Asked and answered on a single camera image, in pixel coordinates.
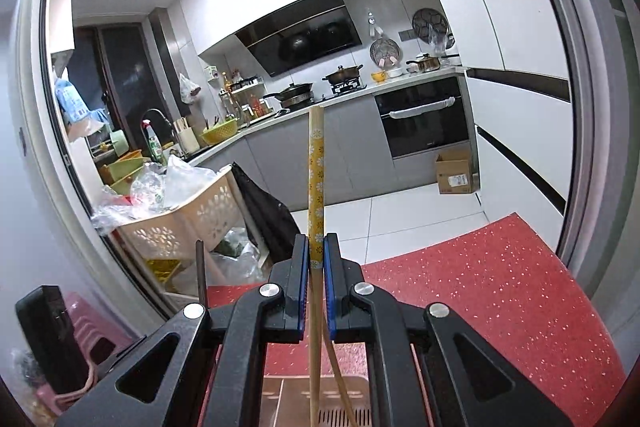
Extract dark window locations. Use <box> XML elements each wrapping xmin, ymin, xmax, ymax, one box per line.
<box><xmin>67</xmin><ymin>21</ymin><xmax>177</xmax><ymax>148</ymax></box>

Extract beige flower-cutout storage cart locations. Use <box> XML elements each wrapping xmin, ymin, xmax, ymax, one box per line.
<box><xmin>115</xmin><ymin>166</ymin><xmax>262</xmax><ymax>299</ymax></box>

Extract black wok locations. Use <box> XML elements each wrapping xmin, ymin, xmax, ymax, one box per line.
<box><xmin>262</xmin><ymin>82</ymin><xmax>316</xmax><ymax>110</ymax></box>

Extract spray bottle with red top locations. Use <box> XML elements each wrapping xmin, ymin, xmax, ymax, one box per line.
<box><xmin>141</xmin><ymin>119</ymin><xmax>164</xmax><ymax>164</ymax></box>

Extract green plastic basin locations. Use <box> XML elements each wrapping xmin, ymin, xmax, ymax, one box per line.
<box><xmin>100</xmin><ymin>150</ymin><xmax>151</xmax><ymax>196</ymax></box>

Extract blue packet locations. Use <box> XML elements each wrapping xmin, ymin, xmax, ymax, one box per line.
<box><xmin>54</xmin><ymin>77</ymin><xmax>89</xmax><ymax>128</ymax></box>

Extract white hanging plastic bag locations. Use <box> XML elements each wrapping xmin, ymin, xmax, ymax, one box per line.
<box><xmin>178</xmin><ymin>73</ymin><xmax>201</xmax><ymax>104</ymax></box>

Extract dark pot with lid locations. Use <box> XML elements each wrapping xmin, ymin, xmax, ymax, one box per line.
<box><xmin>322</xmin><ymin>64</ymin><xmax>365</xmax><ymax>88</ymax></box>

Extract grey kitchen counter cabinets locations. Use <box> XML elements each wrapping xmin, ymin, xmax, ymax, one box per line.
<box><xmin>192</xmin><ymin>66</ymin><xmax>474</xmax><ymax>214</ymax></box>

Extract black built-in oven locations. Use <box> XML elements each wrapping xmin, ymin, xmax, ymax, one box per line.
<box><xmin>374</xmin><ymin>77</ymin><xmax>474</xmax><ymax>160</ymax></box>

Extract black hanging bag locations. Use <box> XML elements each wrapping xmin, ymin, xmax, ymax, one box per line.
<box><xmin>231</xmin><ymin>162</ymin><xmax>302</xmax><ymax>266</ymax></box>

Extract pile of clear plastic bags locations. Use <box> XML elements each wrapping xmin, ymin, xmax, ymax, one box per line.
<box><xmin>90</xmin><ymin>154</ymin><xmax>222</xmax><ymax>236</ymax></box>

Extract plastic utensil holder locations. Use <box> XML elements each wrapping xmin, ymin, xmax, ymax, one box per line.
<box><xmin>262</xmin><ymin>374</ymin><xmax>373</xmax><ymax>427</ymax></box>

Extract black range hood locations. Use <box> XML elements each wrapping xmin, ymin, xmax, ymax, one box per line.
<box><xmin>235</xmin><ymin>0</ymin><xmax>364</xmax><ymax>78</ymax></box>

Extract white refrigerator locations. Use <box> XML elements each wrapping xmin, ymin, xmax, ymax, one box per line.
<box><xmin>414</xmin><ymin>0</ymin><xmax>574</xmax><ymax>254</ymax></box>

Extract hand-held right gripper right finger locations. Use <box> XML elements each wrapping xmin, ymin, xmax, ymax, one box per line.
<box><xmin>323</xmin><ymin>233</ymin><xmax>574</xmax><ymax>427</ymax></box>

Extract wooden chopstick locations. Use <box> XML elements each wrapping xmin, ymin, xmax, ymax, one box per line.
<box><xmin>322</xmin><ymin>327</ymin><xmax>360</xmax><ymax>427</ymax></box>

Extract yellow-green colander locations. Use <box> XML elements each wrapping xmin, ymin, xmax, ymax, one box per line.
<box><xmin>200</xmin><ymin>117</ymin><xmax>240</xmax><ymax>146</ymax></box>

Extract round grey steamer rack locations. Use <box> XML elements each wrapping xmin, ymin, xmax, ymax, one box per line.
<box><xmin>412</xmin><ymin>8</ymin><xmax>449</xmax><ymax>46</ymax></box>

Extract small steel pot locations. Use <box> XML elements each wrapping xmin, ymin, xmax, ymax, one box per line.
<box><xmin>406</xmin><ymin>54</ymin><xmax>441</xmax><ymax>76</ymax></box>

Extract black stick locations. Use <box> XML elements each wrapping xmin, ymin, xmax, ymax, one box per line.
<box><xmin>194</xmin><ymin>240</ymin><xmax>207</xmax><ymax>308</ymax></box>

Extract black rectangular device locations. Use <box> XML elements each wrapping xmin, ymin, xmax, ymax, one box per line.
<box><xmin>15</xmin><ymin>286</ymin><xmax>92</xmax><ymax>397</ymax></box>

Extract pink plastic stool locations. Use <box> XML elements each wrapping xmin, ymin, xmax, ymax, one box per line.
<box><xmin>36</xmin><ymin>292</ymin><xmax>147</xmax><ymax>414</ymax></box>

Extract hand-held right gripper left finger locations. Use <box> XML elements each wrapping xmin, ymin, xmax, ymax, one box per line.
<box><xmin>54</xmin><ymin>233</ymin><xmax>309</xmax><ymax>427</ymax></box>

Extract yellow floral chopstick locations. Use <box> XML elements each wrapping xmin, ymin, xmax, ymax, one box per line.
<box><xmin>306</xmin><ymin>105</ymin><xmax>327</xmax><ymax>427</ymax></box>

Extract clear plastic bags in cart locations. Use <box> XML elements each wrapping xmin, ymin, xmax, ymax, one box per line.
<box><xmin>209</xmin><ymin>227</ymin><xmax>264</xmax><ymax>284</ymax></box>

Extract spice rack with bottles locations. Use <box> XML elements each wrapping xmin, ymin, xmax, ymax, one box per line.
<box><xmin>220</xmin><ymin>76</ymin><xmax>267</xmax><ymax>128</ymax></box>

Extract kitchen faucet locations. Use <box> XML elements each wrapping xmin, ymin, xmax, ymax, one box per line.
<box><xmin>141</xmin><ymin>108</ymin><xmax>176</xmax><ymax>148</ymax></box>

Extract cardboard box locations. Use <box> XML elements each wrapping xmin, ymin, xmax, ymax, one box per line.
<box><xmin>435</xmin><ymin>150</ymin><xmax>480</xmax><ymax>196</ymax></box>

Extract grey sliding door frame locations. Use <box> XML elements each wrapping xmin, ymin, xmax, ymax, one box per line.
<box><xmin>7</xmin><ymin>0</ymin><xmax>173</xmax><ymax>325</ymax></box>
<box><xmin>502</xmin><ymin>0</ymin><xmax>640</xmax><ymax>305</ymax></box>

